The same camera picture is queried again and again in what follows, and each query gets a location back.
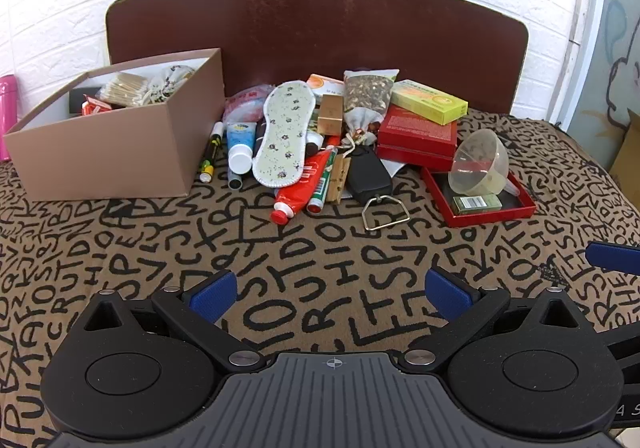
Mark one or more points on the red and white plastic packet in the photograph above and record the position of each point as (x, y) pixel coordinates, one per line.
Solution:
(245, 103)

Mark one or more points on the dark brown wooden headboard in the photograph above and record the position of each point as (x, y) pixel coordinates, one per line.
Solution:
(310, 28)

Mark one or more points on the yellow green box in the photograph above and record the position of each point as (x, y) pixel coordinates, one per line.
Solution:
(430, 103)

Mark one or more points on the grey tube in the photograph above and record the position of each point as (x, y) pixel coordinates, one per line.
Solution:
(234, 180)

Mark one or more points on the black marker with white cap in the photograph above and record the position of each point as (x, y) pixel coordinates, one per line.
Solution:
(212, 148)

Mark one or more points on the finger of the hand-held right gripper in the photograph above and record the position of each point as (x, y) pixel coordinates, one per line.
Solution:
(615, 258)

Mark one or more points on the green and red tube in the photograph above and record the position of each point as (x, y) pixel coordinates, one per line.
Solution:
(320, 193)

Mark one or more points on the white paper sheet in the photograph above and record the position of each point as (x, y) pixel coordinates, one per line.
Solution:
(397, 168)

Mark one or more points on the brown cardboard carton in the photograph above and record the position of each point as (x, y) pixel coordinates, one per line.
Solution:
(627, 148)

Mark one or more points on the cartoon printed wall panel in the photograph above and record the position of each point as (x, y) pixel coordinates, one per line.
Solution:
(615, 53)

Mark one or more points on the pack of cotton swabs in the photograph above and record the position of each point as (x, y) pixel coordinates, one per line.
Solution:
(122, 90)

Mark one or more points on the flat black case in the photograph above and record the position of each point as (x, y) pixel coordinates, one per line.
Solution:
(77, 98)

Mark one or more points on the red box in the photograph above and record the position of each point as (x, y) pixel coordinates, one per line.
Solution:
(415, 133)

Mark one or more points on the red toothpaste tube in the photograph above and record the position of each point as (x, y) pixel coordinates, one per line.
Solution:
(300, 188)

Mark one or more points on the clear plastic funnel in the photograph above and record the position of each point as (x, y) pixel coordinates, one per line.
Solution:
(480, 163)

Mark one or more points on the floral fabric insole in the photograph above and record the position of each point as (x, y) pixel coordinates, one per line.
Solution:
(282, 133)

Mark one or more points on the pink bottle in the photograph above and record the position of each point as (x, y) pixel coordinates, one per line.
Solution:
(7, 118)

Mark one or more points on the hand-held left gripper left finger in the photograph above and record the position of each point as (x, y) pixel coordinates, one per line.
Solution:
(212, 295)

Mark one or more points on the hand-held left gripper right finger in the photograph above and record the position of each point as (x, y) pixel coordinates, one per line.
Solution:
(447, 293)

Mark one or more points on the tan cardboard box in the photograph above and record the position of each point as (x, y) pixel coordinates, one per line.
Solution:
(100, 163)

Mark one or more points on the black luggage scale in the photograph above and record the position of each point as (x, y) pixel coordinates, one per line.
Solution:
(365, 175)

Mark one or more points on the orange and white box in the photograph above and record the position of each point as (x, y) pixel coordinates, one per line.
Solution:
(325, 85)

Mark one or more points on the gold box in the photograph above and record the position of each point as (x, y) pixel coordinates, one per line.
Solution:
(330, 115)

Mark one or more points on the small green box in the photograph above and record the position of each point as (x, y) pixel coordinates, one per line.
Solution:
(477, 204)

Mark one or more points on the small white cloth pouch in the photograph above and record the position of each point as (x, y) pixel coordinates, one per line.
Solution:
(360, 120)

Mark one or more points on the wooden clothespins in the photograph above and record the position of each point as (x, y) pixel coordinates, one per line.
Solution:
(340, 178)

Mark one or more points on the red box lid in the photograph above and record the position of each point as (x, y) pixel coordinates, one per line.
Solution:
(500, 218)

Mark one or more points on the clear packet of seeds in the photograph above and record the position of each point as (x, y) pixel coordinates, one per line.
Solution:
(367, 93)

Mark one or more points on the blue and white cream tube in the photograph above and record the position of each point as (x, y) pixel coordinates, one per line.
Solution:
(240, 140)

